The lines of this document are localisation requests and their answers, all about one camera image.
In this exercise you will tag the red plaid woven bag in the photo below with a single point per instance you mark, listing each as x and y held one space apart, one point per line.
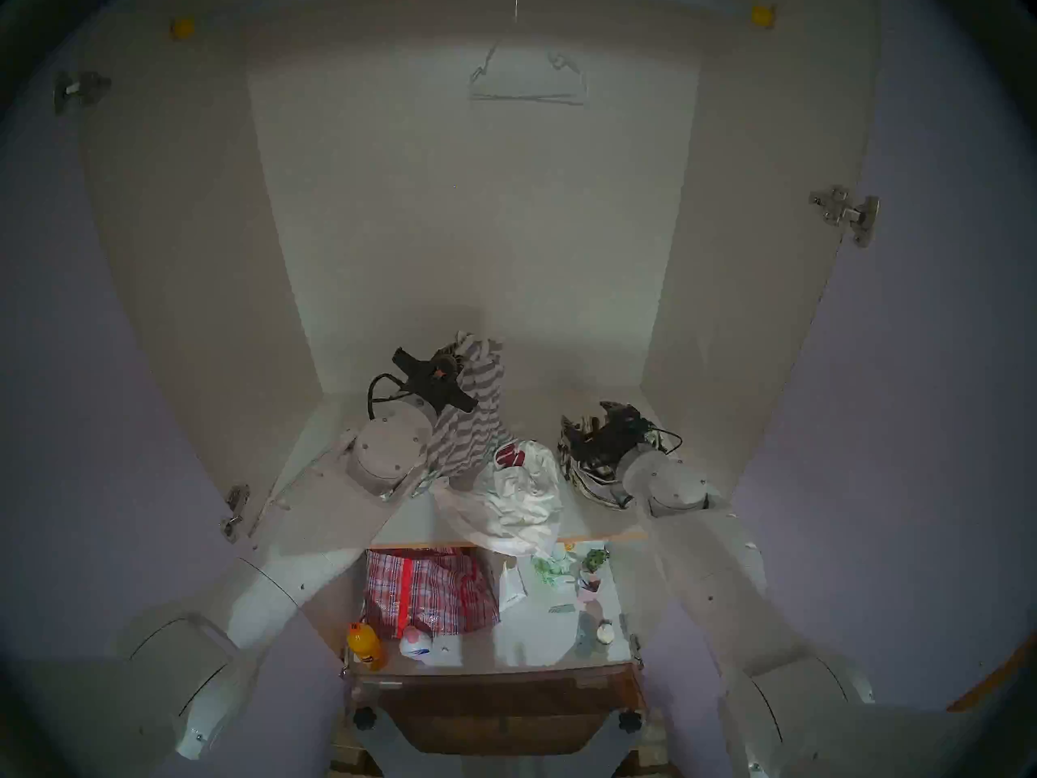
429 594

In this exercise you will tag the beige black striped top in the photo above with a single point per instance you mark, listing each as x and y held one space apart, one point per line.
587 485

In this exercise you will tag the small green potted plant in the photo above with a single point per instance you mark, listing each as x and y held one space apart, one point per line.
595 559

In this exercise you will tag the yellow rod bracket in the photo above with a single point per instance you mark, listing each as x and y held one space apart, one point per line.
183 28
762 15

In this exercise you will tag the brown wooden drawer front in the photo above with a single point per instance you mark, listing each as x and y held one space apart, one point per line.
502 711

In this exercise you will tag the small white paper bag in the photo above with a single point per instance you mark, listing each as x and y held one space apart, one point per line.
510 594

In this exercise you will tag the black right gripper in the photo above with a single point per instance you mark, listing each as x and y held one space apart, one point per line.
612 440

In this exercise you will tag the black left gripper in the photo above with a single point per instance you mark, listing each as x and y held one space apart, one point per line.
437 379

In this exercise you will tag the grey robot base frame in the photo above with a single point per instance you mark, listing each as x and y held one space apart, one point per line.
502 768

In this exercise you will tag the metal door hinge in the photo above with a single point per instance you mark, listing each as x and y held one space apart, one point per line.
636 647
81 89
236 497
847 211

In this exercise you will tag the black star knob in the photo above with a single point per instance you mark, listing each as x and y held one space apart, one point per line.
630 720
364 718

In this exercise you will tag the green patterned packet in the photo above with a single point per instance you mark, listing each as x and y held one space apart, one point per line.
551 570

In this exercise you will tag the white wardrobe body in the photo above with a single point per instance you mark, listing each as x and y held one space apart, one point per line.
470 217

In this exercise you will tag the white bottle with pink cap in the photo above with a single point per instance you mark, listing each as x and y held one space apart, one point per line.
417 643

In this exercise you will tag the pink cup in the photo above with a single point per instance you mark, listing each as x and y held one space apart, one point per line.
587 592

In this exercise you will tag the pale wardrobe hanging rod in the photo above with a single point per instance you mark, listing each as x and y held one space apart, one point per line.
733 6

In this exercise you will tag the orange bottle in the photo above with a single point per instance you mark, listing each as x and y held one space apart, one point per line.
367 647

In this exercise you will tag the grey white striped top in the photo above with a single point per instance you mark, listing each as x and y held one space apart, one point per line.
478 412

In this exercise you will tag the small white round object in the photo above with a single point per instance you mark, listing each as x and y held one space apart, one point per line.
604 633

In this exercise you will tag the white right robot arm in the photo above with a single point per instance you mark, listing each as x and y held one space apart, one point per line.
705 574

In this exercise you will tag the white top with red print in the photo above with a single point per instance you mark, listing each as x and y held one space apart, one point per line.
527 493

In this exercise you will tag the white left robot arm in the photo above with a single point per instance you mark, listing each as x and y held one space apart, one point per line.
283 557

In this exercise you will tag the lilac wardrobe door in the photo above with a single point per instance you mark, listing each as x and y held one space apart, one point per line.
81 379
915 379

